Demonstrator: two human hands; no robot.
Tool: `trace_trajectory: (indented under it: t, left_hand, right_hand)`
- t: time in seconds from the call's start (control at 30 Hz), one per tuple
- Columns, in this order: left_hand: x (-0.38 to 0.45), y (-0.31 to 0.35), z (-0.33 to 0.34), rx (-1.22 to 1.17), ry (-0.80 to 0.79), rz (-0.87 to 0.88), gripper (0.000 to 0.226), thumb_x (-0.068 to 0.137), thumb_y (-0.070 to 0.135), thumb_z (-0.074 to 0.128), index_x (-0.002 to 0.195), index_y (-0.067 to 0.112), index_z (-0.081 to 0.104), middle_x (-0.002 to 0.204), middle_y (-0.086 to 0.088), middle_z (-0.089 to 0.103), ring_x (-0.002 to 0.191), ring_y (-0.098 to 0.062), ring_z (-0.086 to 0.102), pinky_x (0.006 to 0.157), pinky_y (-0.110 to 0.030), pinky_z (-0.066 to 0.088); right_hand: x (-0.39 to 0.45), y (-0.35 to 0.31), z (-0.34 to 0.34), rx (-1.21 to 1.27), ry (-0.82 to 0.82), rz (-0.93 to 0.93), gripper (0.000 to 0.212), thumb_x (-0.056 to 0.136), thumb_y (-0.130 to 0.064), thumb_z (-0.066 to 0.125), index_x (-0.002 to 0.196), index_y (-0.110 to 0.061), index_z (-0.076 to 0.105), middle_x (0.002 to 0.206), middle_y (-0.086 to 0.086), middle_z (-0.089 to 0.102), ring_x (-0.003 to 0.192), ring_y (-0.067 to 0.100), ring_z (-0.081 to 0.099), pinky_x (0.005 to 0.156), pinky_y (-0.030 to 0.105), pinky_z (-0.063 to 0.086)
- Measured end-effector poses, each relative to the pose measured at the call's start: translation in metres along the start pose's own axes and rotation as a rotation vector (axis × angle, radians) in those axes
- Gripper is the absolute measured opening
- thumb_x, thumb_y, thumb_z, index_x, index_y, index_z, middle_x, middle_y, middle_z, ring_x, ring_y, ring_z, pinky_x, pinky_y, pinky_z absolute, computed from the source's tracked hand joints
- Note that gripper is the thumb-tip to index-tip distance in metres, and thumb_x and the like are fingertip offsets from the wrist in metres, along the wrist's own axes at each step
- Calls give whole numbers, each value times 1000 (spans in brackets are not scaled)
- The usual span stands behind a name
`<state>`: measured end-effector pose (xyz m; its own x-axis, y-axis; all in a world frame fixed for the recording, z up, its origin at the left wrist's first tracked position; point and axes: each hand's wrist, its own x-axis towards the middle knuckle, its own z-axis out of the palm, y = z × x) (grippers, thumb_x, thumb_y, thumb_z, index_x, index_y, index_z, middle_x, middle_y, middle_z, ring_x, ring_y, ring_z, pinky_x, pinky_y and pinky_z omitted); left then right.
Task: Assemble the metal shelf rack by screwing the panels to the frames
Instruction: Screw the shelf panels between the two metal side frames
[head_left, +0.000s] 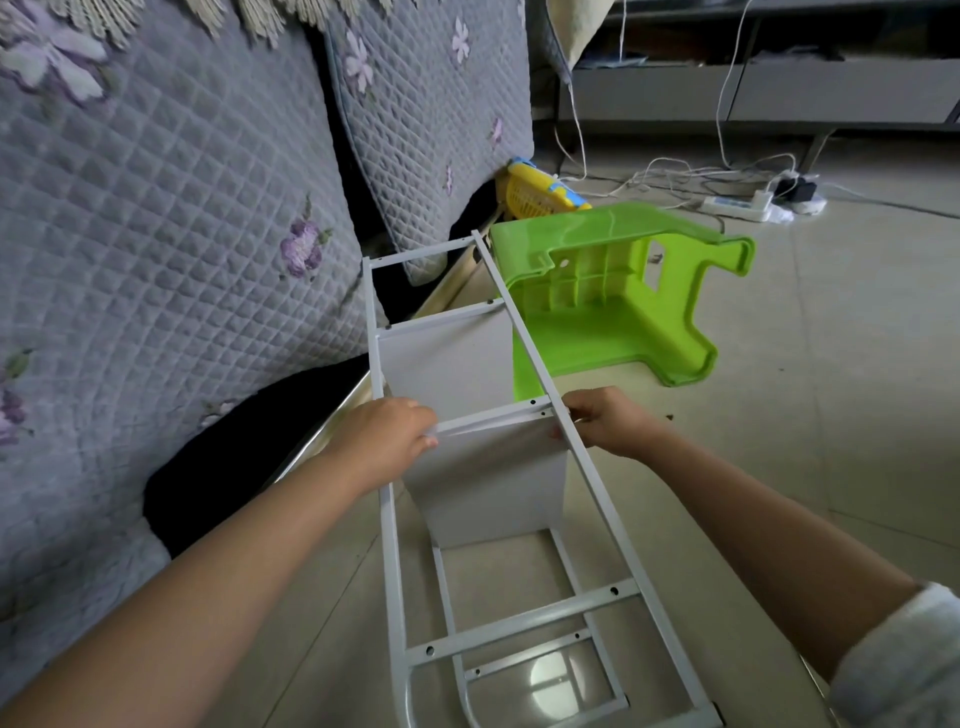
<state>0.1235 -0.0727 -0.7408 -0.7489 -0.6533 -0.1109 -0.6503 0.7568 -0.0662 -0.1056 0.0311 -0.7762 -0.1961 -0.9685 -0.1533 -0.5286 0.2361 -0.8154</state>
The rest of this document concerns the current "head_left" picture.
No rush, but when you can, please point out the person's right forearm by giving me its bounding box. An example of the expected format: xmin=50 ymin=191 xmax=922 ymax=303
xmin=637 ymin=427 xmax=920 ymax=677

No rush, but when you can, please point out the chrome metal base rail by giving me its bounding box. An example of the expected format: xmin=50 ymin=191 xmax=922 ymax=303
xmin=270 ymin=247 xmax=504 ymax=489

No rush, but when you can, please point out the yellow plastic basket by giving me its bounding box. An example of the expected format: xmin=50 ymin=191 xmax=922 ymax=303
xmin=502 ymin=157 xmax=591 ymax=221

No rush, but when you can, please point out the person's right hand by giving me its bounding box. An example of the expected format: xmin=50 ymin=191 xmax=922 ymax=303
xmin=561 ymin=385 xmax=674 ymax=464

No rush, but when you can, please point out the person's white shirt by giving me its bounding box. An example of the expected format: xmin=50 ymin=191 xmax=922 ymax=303
xmin=829 ymin=582 xmax=960 ymax=728

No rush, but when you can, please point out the tangle of white cables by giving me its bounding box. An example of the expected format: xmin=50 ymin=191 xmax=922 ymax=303
xmin=558 ymin=0 xmax=819 ymax=227

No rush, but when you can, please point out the long dark cable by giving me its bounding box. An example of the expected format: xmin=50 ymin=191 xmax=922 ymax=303
xmin=822 ymin=187 xmax=960 ymax=222

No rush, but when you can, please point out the grey textured furniture cover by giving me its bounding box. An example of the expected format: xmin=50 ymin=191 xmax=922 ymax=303
xmin=0 ymin=0 xmax=534 ymax=707

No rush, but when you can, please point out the person's left forearm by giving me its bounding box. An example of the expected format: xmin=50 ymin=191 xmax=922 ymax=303
xmin=0 ymin=450 xmax=392 ymax=728

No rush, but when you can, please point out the white wooden board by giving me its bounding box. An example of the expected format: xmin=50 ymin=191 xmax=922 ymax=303
xmin=402 ymin=408 xmax=572 ymax=551
xmin=375 ymin=304 xmax=521 ymax=425

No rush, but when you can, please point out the green plastic stool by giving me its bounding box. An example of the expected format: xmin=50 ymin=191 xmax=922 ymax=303
xmin=490 ymin=202 xmax=756 ymax=402

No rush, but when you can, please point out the white power strip with plugs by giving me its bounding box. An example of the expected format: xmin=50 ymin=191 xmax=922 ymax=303
xmin=771 ymin=174 xmax=828 ymax=216

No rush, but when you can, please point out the grey marble TV cabinet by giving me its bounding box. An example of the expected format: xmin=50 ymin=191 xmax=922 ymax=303
xmin=562 ymin=0 xmax=960 ymax=174

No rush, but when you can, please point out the long white power strip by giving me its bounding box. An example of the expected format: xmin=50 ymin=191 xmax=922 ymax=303
xmin=699 ymin=190 xmax=776 ymax=225

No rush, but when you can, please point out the white metal frame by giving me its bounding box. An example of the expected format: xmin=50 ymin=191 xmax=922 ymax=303
xmin=363 ymin=232 xmax=725 ymax=728
xmin=432 ymin=525 xmax=635 ymax=728

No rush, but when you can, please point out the pile of pale cloth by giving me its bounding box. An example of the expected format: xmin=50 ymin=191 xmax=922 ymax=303
xmin=547 ymin=0 xmax=617 ymax=71

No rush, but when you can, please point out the person's left hand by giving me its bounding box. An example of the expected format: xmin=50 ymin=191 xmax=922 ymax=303
xmin=327 ymin=396 xmax=443 ymax=489

